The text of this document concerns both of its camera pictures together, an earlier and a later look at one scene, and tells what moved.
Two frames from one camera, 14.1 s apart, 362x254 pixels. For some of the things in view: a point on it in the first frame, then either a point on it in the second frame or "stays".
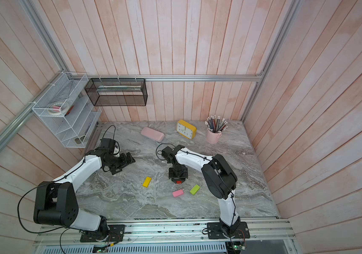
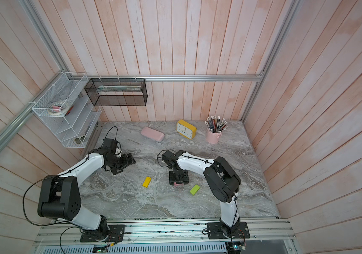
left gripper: (124, 162) stays
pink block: (178, 192) → (178, 185)
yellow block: (146, 182) stays
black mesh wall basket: (117, 91) stays
